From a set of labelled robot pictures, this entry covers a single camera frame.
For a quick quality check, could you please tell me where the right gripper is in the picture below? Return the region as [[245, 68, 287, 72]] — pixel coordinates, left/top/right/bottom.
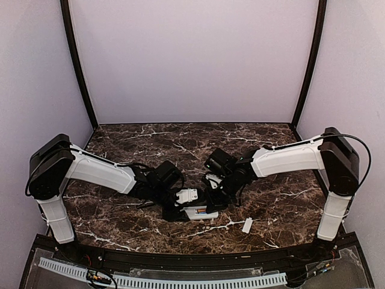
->
[[204, 172, 242, 213]]

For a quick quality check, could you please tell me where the white remote control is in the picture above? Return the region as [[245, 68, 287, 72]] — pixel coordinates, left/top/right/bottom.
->
[[183, 206, 219, 220]]

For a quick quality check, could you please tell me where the white battery cover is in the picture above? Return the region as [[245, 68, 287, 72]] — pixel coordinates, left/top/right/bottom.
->
[[242, 217, 253, 234]]

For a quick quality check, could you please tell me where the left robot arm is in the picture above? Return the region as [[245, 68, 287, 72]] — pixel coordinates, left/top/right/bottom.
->
[[25, 134, 198, 263]]

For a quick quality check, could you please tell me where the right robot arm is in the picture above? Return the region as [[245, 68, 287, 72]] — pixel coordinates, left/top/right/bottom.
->
[[203, 127, 368, 261]]

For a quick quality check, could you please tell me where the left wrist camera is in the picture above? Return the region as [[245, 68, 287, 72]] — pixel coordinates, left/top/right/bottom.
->
[[175, 188, 205, 207]]

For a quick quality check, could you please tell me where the white slotted cable duct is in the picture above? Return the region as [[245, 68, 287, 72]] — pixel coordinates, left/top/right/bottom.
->
[[38, 257, 287, 288]]

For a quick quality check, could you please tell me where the black front rail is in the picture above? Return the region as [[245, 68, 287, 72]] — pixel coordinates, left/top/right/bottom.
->
[[32, 234, 359, 273]]

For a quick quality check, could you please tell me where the right black frame post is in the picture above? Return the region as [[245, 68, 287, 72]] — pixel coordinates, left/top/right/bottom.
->
[[291, 0, 327, 130]]

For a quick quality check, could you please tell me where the black frame post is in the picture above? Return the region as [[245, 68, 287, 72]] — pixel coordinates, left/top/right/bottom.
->
[[60, 0, 99, 130], [291, 0, 327, 130]]

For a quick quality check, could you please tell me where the left black frame post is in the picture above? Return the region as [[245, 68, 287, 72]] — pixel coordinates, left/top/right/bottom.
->
[[60, 0, 99, 130]]

